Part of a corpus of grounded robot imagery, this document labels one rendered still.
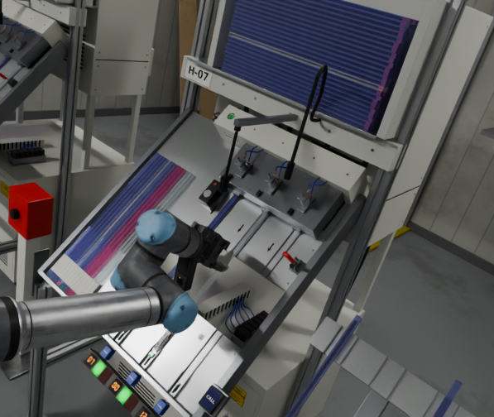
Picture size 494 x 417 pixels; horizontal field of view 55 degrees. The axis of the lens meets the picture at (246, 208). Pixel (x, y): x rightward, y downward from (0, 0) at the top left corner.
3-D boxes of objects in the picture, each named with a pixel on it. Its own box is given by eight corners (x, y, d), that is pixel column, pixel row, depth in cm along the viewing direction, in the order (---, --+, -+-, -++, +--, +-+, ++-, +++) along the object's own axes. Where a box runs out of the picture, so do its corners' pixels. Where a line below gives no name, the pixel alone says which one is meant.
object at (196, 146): (290, 298, 126) (286, 291, 121) (134, 190, 159) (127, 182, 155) (361, 203, 133) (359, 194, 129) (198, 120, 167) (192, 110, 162)
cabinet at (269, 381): (220, 519, 165) (266, 390, 139) (101, 389, 200) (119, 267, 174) (318, 419, 214) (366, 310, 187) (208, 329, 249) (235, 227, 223)
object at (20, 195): (9, 381, 193) (15, 213, 160) (-18, 346, 206) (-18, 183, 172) (64, 355, 211) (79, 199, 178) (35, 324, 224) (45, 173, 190)
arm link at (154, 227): (124, 232, 101) (148, 199, 101) (155, 244, 110) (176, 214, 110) (146, 252, 97) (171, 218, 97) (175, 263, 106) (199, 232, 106)
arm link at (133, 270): (126, 306, 96) (158, 261, 96) (100, 275, 103) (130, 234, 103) (151, 313, 102) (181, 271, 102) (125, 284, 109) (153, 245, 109)
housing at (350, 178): (353, 217, 133) (348, 190, 122) (227, 149, 158) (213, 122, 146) (369, 195, 135) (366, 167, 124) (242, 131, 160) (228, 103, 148)
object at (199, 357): (197, 418, 115) (192, 416, 112) (50, 275, 148) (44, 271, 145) (246, 352, 119) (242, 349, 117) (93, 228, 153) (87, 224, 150)
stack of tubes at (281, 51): (368, 132, 118) (410, 18, 106) (220, 69, 144) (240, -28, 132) (389, 128, 127) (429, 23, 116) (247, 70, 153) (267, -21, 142)
